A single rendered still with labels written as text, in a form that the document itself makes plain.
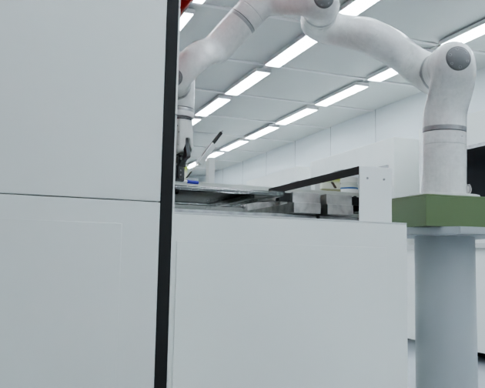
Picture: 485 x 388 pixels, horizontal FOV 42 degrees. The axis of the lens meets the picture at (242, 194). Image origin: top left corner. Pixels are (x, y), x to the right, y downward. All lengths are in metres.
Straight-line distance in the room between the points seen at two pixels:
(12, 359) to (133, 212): 0.30
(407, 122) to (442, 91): 6.14
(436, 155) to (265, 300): 0.69
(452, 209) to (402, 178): 4.82
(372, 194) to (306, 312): 0.35
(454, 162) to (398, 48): 0.35
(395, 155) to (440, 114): 4.70
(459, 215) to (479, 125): 3.88
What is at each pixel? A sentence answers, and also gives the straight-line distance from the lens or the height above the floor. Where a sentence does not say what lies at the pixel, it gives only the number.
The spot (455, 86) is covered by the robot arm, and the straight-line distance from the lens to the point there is 1.80.
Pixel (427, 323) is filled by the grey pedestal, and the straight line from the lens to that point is 1.77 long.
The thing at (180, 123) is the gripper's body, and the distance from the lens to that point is 1.75.
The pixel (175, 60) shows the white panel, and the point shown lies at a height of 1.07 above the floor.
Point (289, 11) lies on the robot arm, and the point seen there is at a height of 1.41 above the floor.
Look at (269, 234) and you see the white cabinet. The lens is 1.38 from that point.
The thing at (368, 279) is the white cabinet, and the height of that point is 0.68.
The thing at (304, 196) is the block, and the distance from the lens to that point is 1.69.
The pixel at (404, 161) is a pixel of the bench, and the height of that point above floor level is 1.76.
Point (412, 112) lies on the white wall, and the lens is 7.88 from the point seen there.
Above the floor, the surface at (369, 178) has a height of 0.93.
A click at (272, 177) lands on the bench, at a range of 9.08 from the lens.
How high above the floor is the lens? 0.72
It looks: 6 degrees up
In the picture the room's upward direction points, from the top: 1 degrees clockwise
